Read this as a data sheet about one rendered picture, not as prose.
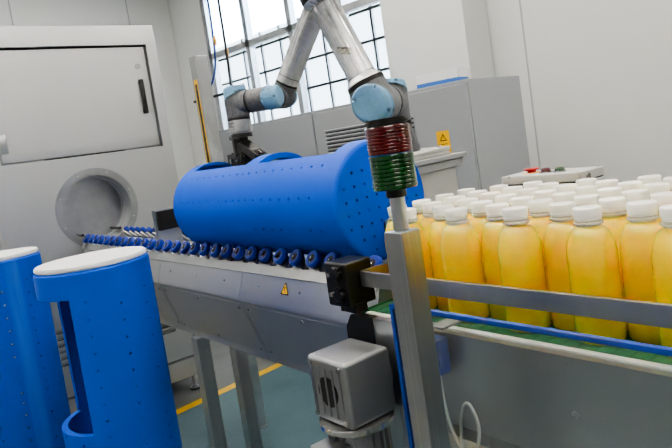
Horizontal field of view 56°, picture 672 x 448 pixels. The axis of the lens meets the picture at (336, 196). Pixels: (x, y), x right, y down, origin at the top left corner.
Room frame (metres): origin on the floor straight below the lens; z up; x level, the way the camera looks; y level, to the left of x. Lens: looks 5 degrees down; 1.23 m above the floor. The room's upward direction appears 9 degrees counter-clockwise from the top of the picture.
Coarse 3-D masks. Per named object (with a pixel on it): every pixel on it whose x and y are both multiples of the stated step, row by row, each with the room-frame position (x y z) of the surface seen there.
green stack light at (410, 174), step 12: (372, 156) 0.90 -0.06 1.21; (384, 156) 0.86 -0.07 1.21; (396, 156) 0.86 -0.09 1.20; (408, 156) 0.86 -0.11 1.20; (372, 168) 0.87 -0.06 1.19; (384, 168) 0.86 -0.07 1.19; (396, 168) 0.86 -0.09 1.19; (408, 168) 0.86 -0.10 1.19; (372, 180) 0.88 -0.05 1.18; (384, 180) 0.86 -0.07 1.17; (396, 180) 0.86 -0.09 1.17; (408, 180) 0.86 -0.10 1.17
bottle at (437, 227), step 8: (432, 224) 1.14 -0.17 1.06; (440, 224) 1.13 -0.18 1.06; (432, 232) 1.13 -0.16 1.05; (440, 232) 1.12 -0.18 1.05; (432, 240) 1.13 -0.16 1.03; (440, 240) 1.12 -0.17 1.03; (432, 248) 1.13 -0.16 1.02; (432, 256) 1.14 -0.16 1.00; (440, 256) 1.12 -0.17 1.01; (432, 264) 1.14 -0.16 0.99; (440, 264) 1.12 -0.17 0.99; (440, 272) 1.12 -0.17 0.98; (440, 304) 1.13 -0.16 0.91
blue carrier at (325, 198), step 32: (256, 160) 1.76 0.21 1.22; (288, 160) 1.60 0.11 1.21; (320, 160) 1.47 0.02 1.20; (352, 160) 1.41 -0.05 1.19; (192, 192) 1.95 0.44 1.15; (224, 192) 1.78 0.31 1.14; (256, 192) 1.64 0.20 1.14; (288, 192) 1.51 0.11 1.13; (320, 192) 1.41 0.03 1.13; (352, 192) 1.40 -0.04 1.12; (384, 192) 1.45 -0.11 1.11; (416, 192) 1.52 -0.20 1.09; (192, 224) 1.97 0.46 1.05; (224, 224) 1.79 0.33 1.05; (256, 224) 1.65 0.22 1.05; (288, 224) 1.53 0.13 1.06; (320, 224) 1.42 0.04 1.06; (352, 224) 1.39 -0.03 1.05; (384, 256) 1.44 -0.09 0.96
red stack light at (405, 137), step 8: (368, 128) 0.87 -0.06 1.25; (376, 128) 0.86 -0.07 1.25; (384, 128) 0.86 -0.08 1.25; (392, 128) 0.86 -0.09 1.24; (400, 128) 0.86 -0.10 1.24; (408, 128) 0.87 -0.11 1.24; (368, 136) 0.87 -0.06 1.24; (376, 136) 0.86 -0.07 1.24; (384, 136) 0.86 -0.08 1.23; (392, 136) 0.86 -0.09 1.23; (400, 136) 0.86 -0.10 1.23; (408, 136) 0.87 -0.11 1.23; (368, 144) 0.88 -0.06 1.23; (376, 144) 0.86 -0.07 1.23; (384, 144) 0.86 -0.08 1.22; (392, 144) 0.86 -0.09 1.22; (400, 144) 0.86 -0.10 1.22; (408, 144) 0.87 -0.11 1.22; (368, 152) 0.89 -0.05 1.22; (376, 152) 0.86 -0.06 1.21; (384, 152) 0.86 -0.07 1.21; (392, 152) 0.86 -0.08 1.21; (400, 152) 0.86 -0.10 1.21
